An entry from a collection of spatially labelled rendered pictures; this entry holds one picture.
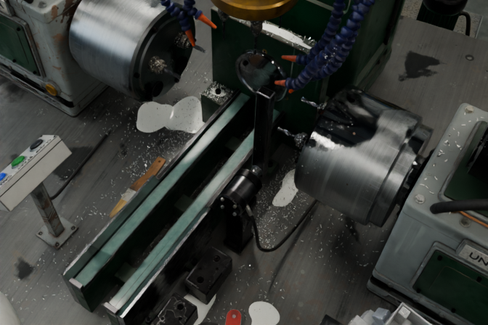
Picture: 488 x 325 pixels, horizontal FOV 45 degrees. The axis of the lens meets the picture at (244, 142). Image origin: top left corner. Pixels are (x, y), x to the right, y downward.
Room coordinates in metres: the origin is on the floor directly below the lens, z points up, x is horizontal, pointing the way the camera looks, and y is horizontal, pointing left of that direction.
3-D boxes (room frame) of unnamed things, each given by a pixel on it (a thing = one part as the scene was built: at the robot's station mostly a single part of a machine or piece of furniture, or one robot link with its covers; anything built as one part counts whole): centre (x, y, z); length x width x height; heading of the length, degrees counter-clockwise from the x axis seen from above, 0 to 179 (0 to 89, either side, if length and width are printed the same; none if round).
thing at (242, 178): (0.77, -0.12, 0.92); 0.45 x 0.13 x 0.24; 149
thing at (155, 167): (0.77, 0.25, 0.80); 0.21 x 0.05 x 0.01; 155
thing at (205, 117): (1.00, 0.07, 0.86); 0.07 x 0.06 x 0.12; 59
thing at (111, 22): (1.07, 0.32, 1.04); 0.37 x 0.25 x 0.25; 59
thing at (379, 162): (0.71, -0.27, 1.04); 0.41 x 0.25 x 0.25; 59
